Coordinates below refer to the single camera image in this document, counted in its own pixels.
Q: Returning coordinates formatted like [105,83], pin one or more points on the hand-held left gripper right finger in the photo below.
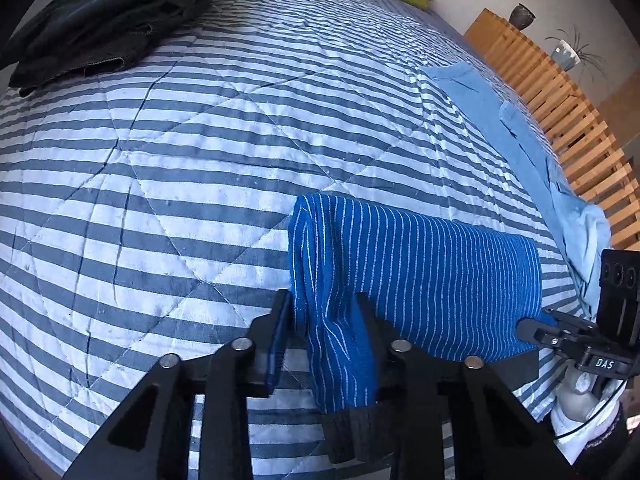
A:
[382,345]

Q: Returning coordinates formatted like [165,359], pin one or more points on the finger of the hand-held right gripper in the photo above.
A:
[570,321]
[545,335]

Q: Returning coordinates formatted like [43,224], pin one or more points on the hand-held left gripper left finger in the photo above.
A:
[278,345]

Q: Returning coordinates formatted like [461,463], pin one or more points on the blue striped sweater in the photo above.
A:
[425,280]

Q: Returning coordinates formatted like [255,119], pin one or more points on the person's right forearm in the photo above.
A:
[575,437]

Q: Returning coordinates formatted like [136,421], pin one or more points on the pale blue shirt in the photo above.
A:
[582,230]

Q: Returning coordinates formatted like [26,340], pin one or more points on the wooden door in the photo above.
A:
[620,115]

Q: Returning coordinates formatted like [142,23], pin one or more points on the striped quilted bedspread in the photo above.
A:
[200,160]

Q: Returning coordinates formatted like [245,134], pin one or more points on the light blue cloth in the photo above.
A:
[495,120]

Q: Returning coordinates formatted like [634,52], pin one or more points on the potted plant in pale pot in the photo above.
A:
[567,55]

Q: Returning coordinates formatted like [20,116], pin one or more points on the dark ceramic vase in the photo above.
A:
[522,16]

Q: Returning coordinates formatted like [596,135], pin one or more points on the dark grey folded garment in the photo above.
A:
[125,45]

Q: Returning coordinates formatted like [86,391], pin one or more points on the wooden slatted bed rail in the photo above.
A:
[565,110]

